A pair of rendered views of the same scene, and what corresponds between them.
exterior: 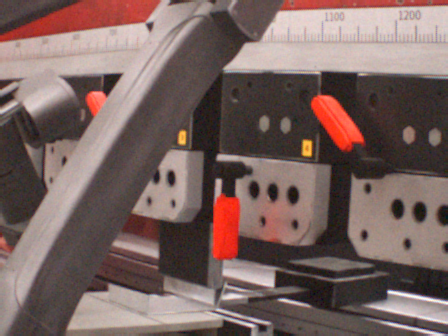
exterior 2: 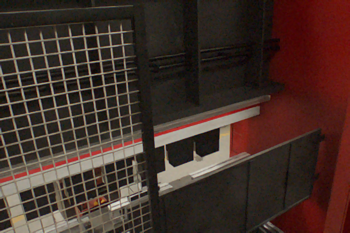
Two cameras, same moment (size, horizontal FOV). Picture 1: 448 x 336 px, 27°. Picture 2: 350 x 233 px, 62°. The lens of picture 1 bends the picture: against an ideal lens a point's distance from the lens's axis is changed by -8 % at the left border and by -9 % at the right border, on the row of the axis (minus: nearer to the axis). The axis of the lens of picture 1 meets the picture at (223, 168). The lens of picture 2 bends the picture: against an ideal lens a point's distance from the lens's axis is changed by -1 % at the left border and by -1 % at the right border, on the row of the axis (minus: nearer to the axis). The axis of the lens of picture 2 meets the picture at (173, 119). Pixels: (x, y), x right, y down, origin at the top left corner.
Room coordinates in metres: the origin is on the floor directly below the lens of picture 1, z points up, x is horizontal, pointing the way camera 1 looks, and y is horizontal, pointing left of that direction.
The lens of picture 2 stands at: (1.48, -1.40, 2.00)
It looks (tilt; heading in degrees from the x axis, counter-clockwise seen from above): 22 degrees down; 96
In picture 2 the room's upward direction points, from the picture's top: 3 degrees counter-clockwise
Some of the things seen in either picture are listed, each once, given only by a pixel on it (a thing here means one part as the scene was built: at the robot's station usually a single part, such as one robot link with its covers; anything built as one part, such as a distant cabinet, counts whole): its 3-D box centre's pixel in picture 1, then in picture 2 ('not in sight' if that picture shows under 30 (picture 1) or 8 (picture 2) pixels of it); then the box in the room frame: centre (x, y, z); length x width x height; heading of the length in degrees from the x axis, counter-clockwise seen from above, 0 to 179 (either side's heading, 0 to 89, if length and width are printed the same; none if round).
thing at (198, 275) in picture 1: (189, 259); (148, 180); (1.15, 0.03, 1.06); 0.10 x 0.02 x 0.10; 38
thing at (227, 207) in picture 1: (231, 210); not in sight; (0.99, -0.01, 1.13); 0.04 x 0.02 x 0.10; 128
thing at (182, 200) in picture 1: (180, 144); (150, 158); (1.17, 0.05, 1.19); 0.15 x 0.09 x 0.17; 38
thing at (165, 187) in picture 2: not in sight; (141, 202); (1.11, 0.00, 0.92); 0.39 x 0.06 x 0.10; 38
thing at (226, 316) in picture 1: (206, 321); (143, 192); (1.12, 0.01, 0.99); 0.20 x 0.03 x 0.03; 38
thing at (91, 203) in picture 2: not in sight; (94, 210); (0.75, 0.13, 0.75); 0.20 x 0.16 x 0.18; 42
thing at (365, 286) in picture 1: (291, 285); not in sight; (1.26, -0.09, 1.01); 0.26 x 0.12 x 0.05; 128
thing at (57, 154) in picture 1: (95, 137); (179, 149); (1.33, 0.17, 1.19); 0.15 x 0.09 x 0.17; 38
